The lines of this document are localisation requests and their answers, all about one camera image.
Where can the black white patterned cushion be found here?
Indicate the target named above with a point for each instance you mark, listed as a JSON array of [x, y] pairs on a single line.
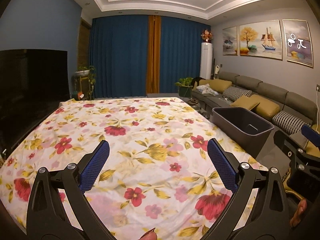
[[234, 93]]

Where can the plant on stand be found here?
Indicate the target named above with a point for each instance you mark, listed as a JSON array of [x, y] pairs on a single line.
[[84, 83]]

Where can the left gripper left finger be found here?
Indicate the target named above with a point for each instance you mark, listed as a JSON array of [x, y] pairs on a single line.
[[46, 216]]

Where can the person's right hand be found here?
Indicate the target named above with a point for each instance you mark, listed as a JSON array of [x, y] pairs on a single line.
[[297, 217]]

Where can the purple painting right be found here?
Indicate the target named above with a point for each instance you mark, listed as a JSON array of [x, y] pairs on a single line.
[[298, 42]]

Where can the black television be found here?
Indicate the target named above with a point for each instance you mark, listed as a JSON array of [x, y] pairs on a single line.
[[33, 83]]

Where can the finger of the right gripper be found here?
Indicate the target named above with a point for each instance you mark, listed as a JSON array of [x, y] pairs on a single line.
[[310, 134]]

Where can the potted green plant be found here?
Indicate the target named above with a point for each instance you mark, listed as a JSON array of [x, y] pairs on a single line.
[[184, 87]]

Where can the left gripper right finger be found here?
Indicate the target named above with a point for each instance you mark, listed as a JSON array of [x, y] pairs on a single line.
[[258, 207]]

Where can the dark grey trash bin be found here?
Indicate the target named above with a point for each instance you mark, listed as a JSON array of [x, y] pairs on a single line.
[[246, 128]]

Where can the mustard yellow cushion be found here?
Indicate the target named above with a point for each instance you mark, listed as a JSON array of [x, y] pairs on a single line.
[[248, 103]]

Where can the small landscape painting left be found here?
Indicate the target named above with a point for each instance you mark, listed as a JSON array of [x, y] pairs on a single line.
[[230, 41]]

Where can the red flower bouquet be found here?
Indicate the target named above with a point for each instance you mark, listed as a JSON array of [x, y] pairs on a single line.
[[207, 36]]

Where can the blue curtain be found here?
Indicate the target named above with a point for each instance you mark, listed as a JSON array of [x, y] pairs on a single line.
[[134, 55]]

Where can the person's left hand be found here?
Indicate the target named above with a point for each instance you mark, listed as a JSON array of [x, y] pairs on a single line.
[[149, 235]]

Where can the grey sofa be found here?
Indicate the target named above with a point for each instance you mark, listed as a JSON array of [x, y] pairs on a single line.
[[287, 111]]

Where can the floral tablecloth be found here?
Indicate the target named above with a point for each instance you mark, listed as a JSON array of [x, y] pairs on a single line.
[[158, 175]]

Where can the sailboat tree painting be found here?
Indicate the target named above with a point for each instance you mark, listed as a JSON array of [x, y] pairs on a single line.
[[261, 39]]

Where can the orange curtain strip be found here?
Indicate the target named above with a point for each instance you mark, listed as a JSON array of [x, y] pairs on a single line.
[[154, 50]]

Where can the white standing air conditioner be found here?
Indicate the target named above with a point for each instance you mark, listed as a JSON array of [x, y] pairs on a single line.
[[206, 60]]

